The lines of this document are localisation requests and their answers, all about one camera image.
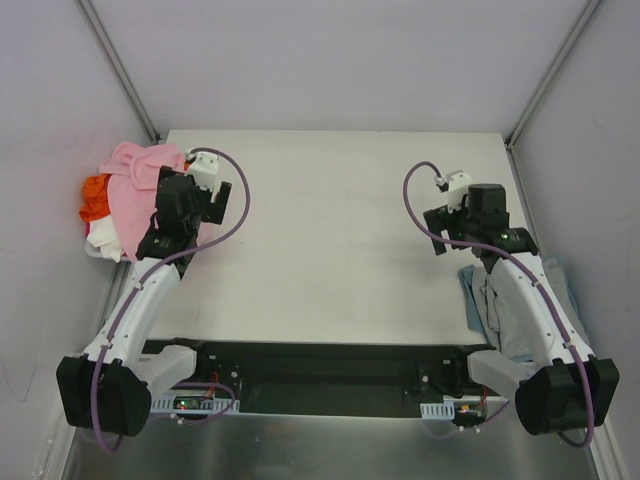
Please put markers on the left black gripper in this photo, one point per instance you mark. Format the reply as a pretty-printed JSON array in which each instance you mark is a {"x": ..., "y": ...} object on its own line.
[{"x": 213, "y": 205}]

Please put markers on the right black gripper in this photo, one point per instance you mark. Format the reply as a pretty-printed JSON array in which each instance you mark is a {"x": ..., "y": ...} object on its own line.
[{"x": 445, "y": 226}]

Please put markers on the pink t shirt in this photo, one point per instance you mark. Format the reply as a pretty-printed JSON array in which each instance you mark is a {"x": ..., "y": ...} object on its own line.
[{"x": 134, "y": 173}]

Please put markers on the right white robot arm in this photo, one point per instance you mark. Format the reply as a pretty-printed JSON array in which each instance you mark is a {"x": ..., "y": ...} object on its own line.
[{"x": 565, "y": 386}]

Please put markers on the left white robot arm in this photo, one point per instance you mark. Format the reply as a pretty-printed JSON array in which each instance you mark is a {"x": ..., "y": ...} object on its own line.
[{"x": 110, "y": 386}]

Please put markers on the grey folded t shirt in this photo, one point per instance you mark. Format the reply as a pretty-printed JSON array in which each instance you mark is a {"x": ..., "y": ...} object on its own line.
[{"x": 505, "y": 310}]

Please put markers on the blue folded t shirt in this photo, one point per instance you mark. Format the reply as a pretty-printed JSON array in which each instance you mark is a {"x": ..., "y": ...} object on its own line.
[{"x": 467, "y": 295}]

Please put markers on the white t shirt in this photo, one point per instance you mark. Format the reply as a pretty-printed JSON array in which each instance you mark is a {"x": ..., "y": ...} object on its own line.
[{"x": 102, "y": 231}]

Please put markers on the orange t shirt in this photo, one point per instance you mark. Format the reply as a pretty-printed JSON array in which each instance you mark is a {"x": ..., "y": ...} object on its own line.
[{"x": 95, "y": 198}]

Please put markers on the white plastic bin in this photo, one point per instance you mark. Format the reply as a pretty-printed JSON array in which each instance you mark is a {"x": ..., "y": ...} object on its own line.
[{"x": 111, "y": 251}]

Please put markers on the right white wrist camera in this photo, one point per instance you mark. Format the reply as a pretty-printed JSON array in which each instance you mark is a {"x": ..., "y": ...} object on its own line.
[{"x": 455, "y": 185}]

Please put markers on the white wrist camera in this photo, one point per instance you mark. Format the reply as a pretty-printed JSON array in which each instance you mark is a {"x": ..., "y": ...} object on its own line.
[
  {"x": 455, "y": 185},
  {"x": 203, "y": 168}
]

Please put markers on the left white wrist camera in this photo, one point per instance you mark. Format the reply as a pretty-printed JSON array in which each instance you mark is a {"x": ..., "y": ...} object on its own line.
[{"x": 203, "y": 168}]

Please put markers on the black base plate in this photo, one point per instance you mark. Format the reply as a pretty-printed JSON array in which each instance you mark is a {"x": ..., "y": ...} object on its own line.
[{"x": 347, "y": 380}]

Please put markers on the right slotted cable duct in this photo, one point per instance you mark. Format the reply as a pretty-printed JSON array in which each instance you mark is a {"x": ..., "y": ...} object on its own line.
[{"x": 444, "y": 411}]

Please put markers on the slotted cable duct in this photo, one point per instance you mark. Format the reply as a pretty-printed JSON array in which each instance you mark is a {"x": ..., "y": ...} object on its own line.
[
  {"x": 193, "y": 405},
  {"x": 444, "y": 411}
]

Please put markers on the left slotted cable duct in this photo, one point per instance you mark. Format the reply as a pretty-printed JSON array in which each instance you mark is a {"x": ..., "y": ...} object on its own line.
[{"x": 193, "y": 405}]

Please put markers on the left aluminium corner post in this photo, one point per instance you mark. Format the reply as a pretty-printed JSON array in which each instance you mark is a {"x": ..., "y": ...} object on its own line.
[{"x": 118, "y": 68}]

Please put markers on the aluminium corner post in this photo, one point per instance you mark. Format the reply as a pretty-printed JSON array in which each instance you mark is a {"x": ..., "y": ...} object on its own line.
[
  {"x": 118, "y": 68},
  {"x": 586, "y": 15}
]

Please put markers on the right aluminium corner post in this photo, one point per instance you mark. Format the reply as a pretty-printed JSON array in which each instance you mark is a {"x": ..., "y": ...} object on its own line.
[{"x": 586, "y": 15}]

